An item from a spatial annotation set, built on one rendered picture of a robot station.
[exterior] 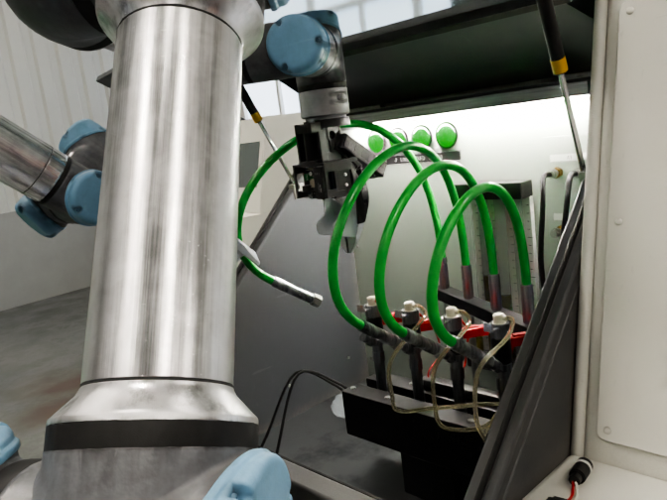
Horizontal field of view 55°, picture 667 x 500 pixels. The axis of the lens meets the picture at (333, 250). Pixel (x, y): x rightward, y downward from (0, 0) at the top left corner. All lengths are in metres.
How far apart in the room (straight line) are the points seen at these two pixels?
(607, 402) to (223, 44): 0.63
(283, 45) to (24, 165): 0.36
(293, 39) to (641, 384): 0.59
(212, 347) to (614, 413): 0.60
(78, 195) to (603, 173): 0.67
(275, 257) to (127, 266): 0.96
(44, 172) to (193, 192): 0.55
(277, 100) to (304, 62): 6.01
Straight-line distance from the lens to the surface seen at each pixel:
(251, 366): 1.32
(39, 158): 0.92
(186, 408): 0.34
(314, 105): 0.96
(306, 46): 0.85
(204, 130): 0.40
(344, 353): 1.49
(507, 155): 1.19
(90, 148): 1.08
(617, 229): 0.85
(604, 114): 0.88
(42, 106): 7.89
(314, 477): 0.94
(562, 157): 1.14
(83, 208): 0.91
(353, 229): 1.00
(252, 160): 4.01
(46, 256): 7.75
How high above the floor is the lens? 1.42
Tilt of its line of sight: 11 degrees down
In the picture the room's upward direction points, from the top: 7 degrees counter-clockwise
